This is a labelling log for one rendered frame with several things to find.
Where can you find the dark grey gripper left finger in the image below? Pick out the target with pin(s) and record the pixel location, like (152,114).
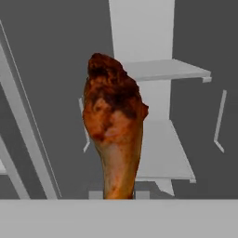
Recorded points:
(95,194)

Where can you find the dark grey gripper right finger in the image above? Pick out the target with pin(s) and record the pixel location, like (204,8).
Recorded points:
(142,194)

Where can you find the brown roasted chicken drumstick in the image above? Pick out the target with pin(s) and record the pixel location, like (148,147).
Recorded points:
(115,124)

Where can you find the white fridge shelf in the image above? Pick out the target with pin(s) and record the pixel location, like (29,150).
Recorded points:
(167,69)
(164,152)

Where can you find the dark grey fridge door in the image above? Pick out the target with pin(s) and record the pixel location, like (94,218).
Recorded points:
(62,77)
(204,124)

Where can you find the white fridge interior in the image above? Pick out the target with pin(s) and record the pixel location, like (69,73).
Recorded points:
(142,31)

